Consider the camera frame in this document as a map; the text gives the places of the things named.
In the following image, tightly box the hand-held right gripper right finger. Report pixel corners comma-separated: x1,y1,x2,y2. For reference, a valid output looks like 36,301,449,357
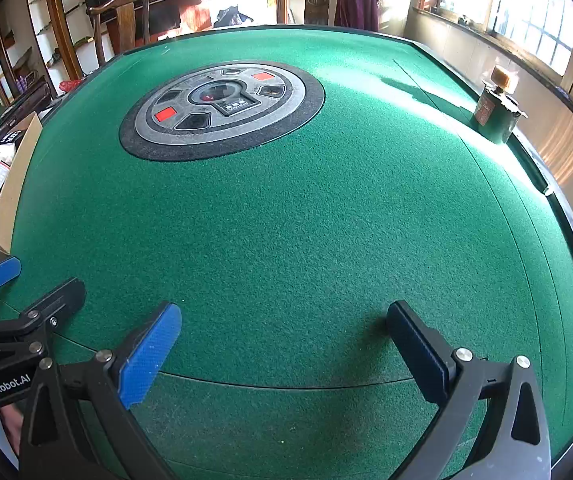
386,300,552,480

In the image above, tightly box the wall shelf unit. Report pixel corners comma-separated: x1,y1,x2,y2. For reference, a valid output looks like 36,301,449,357
0,0,97,101

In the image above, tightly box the purple cloth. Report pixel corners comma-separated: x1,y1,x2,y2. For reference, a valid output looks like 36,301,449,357
333,0,386,33

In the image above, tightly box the cardboard box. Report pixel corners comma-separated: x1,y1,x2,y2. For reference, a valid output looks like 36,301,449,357
0,112,43,266

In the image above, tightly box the dark green bottle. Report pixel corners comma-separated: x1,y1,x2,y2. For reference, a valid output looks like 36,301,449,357
472,85,528,145

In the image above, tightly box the window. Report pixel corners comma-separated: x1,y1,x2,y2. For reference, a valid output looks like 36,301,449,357
416,0,573,121

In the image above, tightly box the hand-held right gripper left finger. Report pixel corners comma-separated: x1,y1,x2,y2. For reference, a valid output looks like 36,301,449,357
19,301,183,480

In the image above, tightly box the round table centre console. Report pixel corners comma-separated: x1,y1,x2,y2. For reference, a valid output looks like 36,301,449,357
119,61,326,162

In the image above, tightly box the folding green game table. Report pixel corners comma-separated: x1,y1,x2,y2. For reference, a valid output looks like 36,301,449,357
1,80,54,121

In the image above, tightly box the bare wooden chair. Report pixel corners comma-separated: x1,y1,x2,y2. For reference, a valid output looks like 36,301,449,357
85,0,158,68

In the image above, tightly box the tan cork stopper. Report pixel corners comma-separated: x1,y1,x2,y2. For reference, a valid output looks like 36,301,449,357
490,66,517,94

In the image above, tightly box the dark clothes pile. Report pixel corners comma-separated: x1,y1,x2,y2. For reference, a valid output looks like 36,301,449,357
213,6,243,28

